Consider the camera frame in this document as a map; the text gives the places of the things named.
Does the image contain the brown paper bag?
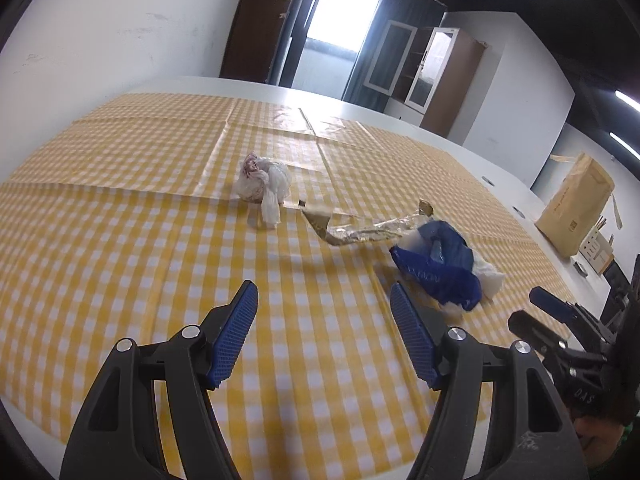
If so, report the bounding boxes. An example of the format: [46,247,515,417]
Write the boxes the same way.
[535,153,615,259]

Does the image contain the brown cabinet glass doors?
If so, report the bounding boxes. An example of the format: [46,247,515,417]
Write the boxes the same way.
[363,21,487,138]

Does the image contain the person's right hand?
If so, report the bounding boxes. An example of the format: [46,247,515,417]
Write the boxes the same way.
[574,416,625,468]

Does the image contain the white tissue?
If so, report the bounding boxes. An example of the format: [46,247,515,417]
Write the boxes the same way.
[440,252,506,313]

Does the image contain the yellow checkered tablecloth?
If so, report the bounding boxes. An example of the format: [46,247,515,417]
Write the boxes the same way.
[0,90,582,480]

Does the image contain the knotted white plastic bag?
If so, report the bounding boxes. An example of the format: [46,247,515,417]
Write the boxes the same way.
[233,154,292,229]

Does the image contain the blue plastic bag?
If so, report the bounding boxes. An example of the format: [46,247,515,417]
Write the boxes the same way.
[390,220,482,311]

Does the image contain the small cardboard pen box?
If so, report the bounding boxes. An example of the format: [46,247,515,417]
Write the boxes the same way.
[579,216,614,275]

